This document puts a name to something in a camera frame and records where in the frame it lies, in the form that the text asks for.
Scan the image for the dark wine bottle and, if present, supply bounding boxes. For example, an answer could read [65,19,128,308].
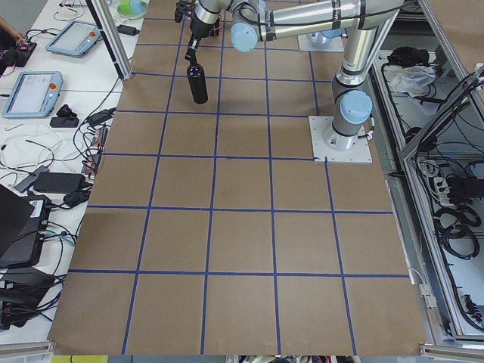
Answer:
[187,64,208,104]

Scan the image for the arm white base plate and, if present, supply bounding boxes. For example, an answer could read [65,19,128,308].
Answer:
[309,116,372,164]
[298,33,344,53]

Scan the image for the black laptop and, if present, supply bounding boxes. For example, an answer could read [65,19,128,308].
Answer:
[1,186,51,268]

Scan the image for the blue teach pendant far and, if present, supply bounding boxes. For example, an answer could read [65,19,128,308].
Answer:
[45,20,101,57]

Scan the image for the green bowl with blocks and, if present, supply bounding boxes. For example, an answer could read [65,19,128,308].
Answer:
[116,0,147,20]

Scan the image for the aluminium frame post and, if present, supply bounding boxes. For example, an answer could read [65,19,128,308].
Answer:
[86,0,132,81]

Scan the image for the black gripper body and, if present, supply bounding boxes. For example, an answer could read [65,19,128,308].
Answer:
[190,14,216,41]

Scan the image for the orange black usb hub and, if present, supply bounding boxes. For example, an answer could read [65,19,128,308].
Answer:
[81,152,102,176]
[89,126,109,152]

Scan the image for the blue teach pendant near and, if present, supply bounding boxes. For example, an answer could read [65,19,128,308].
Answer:
[2,71,64,119]

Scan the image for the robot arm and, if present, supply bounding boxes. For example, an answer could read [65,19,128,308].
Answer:
[174,1,405,104]

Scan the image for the blue teach pendant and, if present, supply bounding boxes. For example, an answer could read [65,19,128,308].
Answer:
[2,71,64,119]
[45,20,101,57]

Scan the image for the black power brick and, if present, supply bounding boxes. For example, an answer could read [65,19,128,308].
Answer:
[33,172,85,194]

